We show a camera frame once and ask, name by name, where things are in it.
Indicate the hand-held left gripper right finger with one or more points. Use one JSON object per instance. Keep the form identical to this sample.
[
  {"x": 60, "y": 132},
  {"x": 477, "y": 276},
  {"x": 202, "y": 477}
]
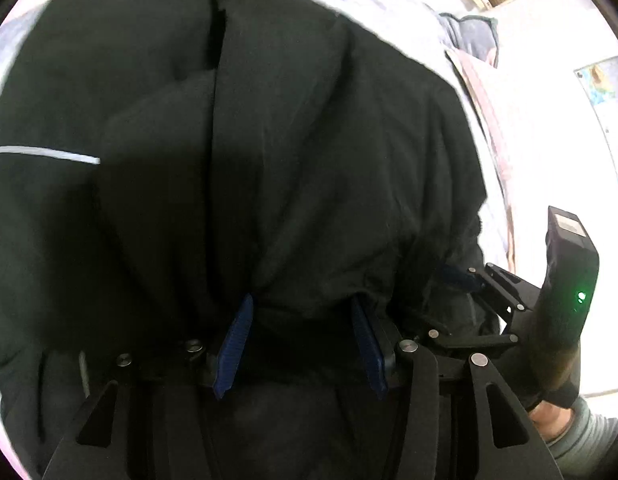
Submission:
[{"x": 371, "y": 355}]

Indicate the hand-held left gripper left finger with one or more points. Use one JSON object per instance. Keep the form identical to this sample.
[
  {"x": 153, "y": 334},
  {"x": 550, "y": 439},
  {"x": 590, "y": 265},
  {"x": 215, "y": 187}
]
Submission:
[{"x": 234, "y": 345}]

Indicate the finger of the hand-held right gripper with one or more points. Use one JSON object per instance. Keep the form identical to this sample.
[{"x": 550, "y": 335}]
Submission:
[
  {"x": 504, "y": 290},
  {"x": 469, "y": 344}
]

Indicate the black hooded jacket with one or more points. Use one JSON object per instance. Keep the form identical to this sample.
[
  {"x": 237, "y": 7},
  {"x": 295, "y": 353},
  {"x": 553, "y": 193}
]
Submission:
[{"x": 239, "y": 160}]

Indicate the person's right forearm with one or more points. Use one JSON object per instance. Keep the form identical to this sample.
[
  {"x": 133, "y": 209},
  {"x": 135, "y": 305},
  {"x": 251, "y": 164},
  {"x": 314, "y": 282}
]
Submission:
[{"x": 589, "y": 445}]

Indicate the person's right hand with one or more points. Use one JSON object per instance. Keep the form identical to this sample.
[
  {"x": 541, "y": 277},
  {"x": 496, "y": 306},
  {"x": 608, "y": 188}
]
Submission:
[{"x": 551, "y": 420}]

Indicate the pink pillow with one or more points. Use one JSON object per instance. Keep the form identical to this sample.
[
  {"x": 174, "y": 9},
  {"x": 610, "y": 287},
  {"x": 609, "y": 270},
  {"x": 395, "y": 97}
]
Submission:
[{"x": 489, "y": 125}]

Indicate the grey pillow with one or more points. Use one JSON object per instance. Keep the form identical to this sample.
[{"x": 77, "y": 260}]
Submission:
[{"x": 471, "y": 35}]

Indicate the grey floral blanket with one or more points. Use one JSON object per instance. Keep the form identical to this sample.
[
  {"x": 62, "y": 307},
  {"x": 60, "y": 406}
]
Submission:
[{"x": 389, "y": 10}]

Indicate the wall map poster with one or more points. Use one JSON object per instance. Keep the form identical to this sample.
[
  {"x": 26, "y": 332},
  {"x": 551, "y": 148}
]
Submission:
[{"x": 611, "y": 120}]

